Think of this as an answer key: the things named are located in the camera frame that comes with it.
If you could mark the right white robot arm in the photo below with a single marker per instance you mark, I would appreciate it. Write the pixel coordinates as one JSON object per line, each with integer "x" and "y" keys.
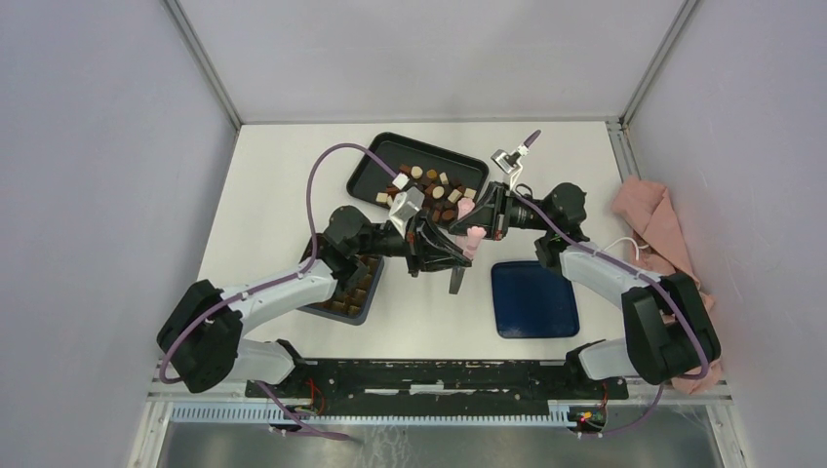
{"x": 667, "y": 330}

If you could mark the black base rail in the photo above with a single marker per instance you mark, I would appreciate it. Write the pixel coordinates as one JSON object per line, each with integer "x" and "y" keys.
{"x": 442, "y": 388}

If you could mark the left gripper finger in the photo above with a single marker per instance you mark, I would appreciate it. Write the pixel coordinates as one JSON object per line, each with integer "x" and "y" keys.
{"x": 442, "y": 252}
{"x": 456, "y": 279}

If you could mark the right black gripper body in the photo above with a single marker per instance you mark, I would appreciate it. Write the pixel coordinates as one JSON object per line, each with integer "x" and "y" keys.
{"x": 497, "y": 214}

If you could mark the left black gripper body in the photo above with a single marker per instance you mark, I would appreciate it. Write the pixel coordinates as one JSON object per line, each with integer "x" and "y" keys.
{"x": 417, "y": 253}

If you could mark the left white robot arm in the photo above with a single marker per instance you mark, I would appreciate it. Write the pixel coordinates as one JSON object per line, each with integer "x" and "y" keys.
{"x": 203, "y": 340}

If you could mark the pink cloth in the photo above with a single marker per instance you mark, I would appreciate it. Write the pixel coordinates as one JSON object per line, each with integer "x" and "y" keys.
{"x": 647, "y": 208}

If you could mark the pink tongs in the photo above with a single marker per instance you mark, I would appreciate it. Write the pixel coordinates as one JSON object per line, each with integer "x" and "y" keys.
{"x": 473, "y": 236}

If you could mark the blue chocolate box with insert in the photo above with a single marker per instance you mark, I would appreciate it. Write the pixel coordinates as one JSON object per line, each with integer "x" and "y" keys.
{"x": 352, "y": 294}

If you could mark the blue box lid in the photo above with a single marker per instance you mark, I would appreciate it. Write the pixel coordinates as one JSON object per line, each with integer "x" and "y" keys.
{"x": 530, "y": 301}

